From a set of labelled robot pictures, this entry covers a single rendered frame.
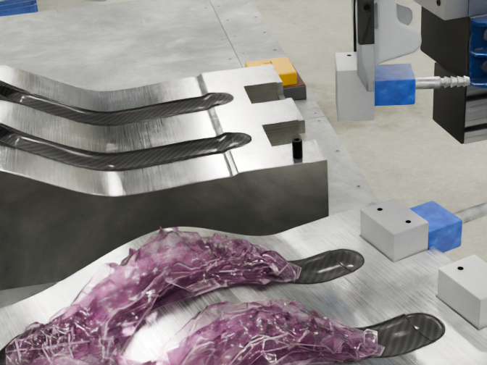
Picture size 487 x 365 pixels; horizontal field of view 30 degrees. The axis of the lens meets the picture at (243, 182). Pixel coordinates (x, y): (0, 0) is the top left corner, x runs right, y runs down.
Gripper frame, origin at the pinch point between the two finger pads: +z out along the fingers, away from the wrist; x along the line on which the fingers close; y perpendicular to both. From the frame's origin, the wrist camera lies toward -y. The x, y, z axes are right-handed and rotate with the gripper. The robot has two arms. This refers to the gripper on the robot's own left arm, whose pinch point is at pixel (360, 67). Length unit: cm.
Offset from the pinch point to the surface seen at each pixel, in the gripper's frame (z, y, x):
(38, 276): 14.0, -31.5, -13.8
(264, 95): 7.5, -10.2, 11.8
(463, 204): 95, 36, 134
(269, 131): 6.9, -9.4, 0.9
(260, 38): 15, -12, 52
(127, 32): 15, -34, 58
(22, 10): 78, -123, 280
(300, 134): 7.5, -6.2, 1.2
